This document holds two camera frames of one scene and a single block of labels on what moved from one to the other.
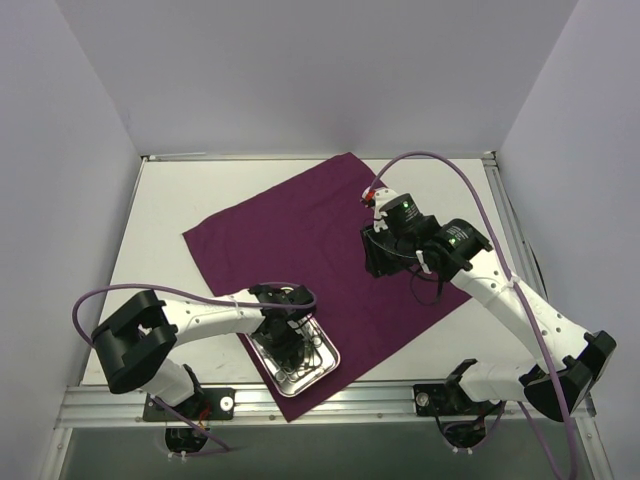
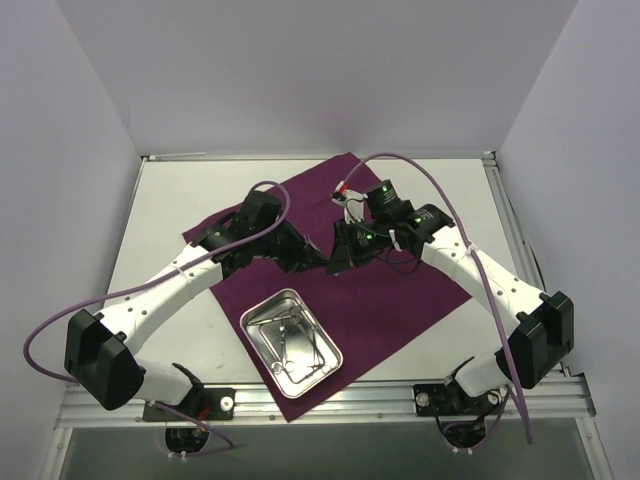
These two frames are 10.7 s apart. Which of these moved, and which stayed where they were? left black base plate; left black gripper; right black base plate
Moved: left black gripper
Stayed: right black base plate; left black base plate
